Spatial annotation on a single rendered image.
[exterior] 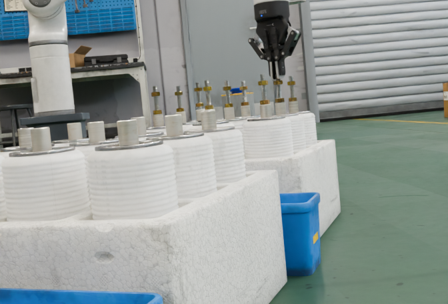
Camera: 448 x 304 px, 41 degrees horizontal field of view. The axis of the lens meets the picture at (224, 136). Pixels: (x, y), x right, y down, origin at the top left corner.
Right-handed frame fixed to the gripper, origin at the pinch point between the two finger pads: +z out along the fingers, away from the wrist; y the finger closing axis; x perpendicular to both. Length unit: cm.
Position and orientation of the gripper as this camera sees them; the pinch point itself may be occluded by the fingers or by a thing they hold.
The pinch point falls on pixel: (277, 70)
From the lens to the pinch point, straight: 129.6
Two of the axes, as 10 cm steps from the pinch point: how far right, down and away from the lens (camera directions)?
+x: 6.6, -1.1, 7.5
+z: 0.9, 9.9, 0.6
